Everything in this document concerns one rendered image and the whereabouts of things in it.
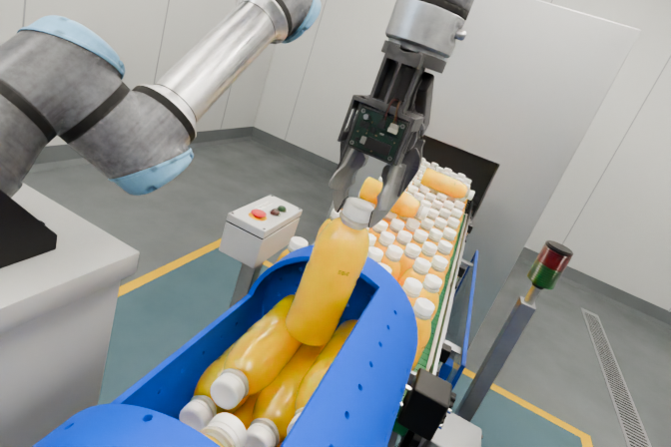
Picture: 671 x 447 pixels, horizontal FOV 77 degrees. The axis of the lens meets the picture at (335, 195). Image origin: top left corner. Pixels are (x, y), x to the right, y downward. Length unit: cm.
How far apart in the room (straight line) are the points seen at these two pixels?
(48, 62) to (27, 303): 29
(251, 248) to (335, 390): 58
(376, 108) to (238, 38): 40
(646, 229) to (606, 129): 108
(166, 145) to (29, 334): 30
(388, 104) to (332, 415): 30
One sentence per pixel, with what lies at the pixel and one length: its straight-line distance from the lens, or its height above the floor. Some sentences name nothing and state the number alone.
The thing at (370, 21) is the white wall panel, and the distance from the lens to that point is 520.
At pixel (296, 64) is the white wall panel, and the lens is 551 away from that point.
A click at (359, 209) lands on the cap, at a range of 53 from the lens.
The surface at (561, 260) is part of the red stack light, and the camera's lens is 110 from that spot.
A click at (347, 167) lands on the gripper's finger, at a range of 51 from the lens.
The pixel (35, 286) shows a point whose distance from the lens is 63.
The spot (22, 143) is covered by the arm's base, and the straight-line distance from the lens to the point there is 63.
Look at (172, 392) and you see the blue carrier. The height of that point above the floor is 105.
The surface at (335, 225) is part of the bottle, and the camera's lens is 54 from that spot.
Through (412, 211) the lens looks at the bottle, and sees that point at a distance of 127.
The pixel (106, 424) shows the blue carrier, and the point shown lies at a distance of 39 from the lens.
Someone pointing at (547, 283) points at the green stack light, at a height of 117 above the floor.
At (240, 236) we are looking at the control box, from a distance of 99.
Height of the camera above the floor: 152
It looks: 19 degrees down
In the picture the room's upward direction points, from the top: 20 degrees clockwise
